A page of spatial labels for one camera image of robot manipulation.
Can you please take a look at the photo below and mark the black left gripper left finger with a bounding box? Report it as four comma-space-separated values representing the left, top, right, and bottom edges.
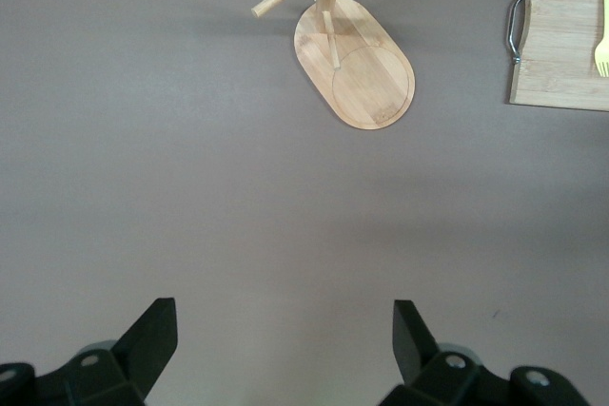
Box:
0, 298, 179, 406

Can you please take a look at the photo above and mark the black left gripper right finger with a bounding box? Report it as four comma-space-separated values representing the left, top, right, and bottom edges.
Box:
380, 300, 584, 406

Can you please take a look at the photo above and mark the wooden mug tree stand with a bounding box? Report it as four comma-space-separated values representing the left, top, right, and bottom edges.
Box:
250, 0, 424, 130

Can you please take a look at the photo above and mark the bamboo cutting board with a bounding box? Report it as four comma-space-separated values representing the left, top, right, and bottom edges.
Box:
509, 0, 609, 113

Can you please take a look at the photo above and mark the yellow plastic fork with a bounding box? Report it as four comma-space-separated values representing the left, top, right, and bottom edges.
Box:
593, 0, 609, 80

